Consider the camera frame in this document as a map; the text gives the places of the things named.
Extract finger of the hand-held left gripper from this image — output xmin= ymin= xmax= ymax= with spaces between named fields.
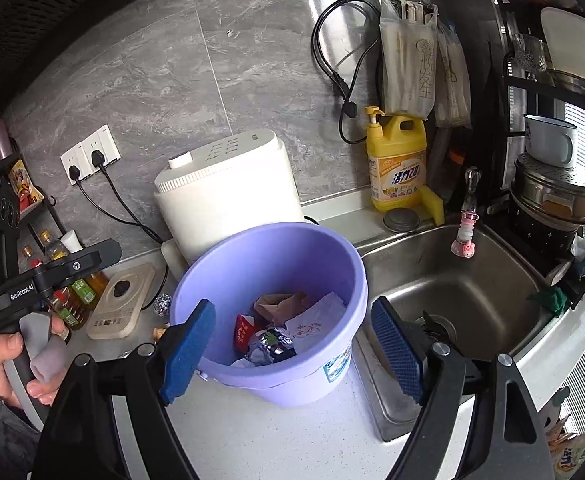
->
xmin=0 ymin=239 xmax=123 ymax=317

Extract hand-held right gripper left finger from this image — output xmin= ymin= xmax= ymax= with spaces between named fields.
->
xmin=31 ymin=299 xmax=216 ymax=480

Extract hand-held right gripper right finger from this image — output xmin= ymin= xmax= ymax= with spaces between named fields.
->
xmin=371 ymin=296 xmax=555 ymax=480

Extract small red wrapper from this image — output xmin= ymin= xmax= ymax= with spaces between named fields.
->
xmin=233 ymin=314 xmax=258 ymax=358

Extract white red wrapper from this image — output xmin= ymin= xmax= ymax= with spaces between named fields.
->
xmin=285 ymin=292 xmax=348 ymax=356

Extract silver foil wrapper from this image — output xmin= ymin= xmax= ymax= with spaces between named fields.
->
xmin=247 ymin=327 xmax=298 ymax=366

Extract purple plastic bucket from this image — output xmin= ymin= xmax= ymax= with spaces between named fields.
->
xmin=169 ymin=221 xmax=369 ymax=407

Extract brown paper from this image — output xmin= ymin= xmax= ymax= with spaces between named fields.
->
xmin=253 ymin=292 xmax=313 ymax=331

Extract white oil sprayer bottle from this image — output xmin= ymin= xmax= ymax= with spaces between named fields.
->
xmin=61 ymin=230 xmax=109 ymax=296

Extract gold cap clear bottle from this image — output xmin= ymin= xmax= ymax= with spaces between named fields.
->
xmin=39 ymin=230 xmax=70 ymax=261

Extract yellow cap green label bottle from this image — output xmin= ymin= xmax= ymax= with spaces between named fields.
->
xmin=70 ymin=275 xmax=98 ymax=306

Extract red cap oil bottle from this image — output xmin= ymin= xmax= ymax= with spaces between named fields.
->
xmin=21 ymin=245 xmax=89 ymax=331

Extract sink drain strainer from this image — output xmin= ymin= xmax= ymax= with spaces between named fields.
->
xmin=412 ymin=310 xmax=457 ymax=342

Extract black metal shelf rack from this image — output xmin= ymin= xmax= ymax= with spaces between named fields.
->
xmin=0 ymin=152 xmax=68 ymax=241

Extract colourful snack pack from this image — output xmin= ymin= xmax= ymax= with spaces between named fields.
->
xmin=7 ymin=160 xmax=43 ymax=206

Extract cream induction cooker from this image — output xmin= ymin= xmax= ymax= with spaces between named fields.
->
xmin=86 ymin=262 xmax=156 ymax=341

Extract stainless steel sink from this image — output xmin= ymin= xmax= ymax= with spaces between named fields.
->
xmin=355 ymin=224 xmax=555 ymax=443

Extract round steel lid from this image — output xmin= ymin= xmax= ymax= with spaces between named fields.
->
xmin=383 ymin=208 xmax=420 ymax=233

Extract faucet with pink filter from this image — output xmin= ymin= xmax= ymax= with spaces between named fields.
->
xmin=451 ymin=166 xmax=482 ymax=261

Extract yellow sponge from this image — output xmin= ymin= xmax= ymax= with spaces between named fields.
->
xmin=419 ymin=186 xmax=445 ymax=226

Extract green cloth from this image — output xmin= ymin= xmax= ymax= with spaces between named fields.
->
xmin=527 ymin=285 xmax=570 ymax=318

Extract cream air fryer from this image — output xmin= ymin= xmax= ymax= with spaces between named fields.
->
xmin=153 ymin=129 xmax=305 ymax=281

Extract yellow detergent bottle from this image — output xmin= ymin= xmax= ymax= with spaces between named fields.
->
xmin=365 ymin=106 xmax=428 ymax=212

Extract black patterned pot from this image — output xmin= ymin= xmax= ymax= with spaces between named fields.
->
xmin=507 ymin=195 xmax=580 ymax=256

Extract colourful packets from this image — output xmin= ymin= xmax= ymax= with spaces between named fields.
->
xmin=547 ymin=410 xmax=585 ymax=480

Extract black range hood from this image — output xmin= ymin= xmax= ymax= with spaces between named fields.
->
xmin=0 ymin=0 xmax=188 ymax=121

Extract steel steamer pot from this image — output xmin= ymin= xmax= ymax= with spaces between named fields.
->
xmin=509 ymin=152 xmax=585 ymax=223

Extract white enamel mug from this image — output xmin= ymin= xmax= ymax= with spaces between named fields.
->
xmin=523 ymin=114 xmax=579 ymax=168

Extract black dish rack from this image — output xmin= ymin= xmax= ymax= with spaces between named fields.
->
xmin=487 ymin=0 xmax=585 ymax=311

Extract small clear hanging bag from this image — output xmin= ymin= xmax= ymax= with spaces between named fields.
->
xmin=435 ymin=20 xmax=473 ymax=128

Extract large clear hanging bag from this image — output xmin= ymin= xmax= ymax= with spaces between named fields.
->
xmin=377 ymin=0 xmax=440 ymax=121

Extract steel bowl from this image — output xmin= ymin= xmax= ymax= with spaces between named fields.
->
xmin=547 ymin=67 xmax=585 ymax=97

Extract clear drinking glass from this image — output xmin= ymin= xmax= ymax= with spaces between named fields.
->
xmin=511 ymin=33 xmax=548 ymax=81

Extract white cutting board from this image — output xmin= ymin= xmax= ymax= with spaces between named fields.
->
xmin=539 ymin=6 xmax=585 ymax=91

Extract black power cable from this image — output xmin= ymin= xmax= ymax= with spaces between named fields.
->
xmin=75 ymin=177 xmax=166 ymax=261
xmin=103 ymin=165 xmax=163 ymax=243

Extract white wall socket panel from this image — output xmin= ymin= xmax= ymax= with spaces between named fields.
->
xmin=85 ymin=125 xmax=122 ymax=168
xmin=61 ymin=142 xmax=90 ymax=186

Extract coiled black hanging cable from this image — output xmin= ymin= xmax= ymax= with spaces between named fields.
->
xmin=311 ymin=0 xmax=380 ymax=143

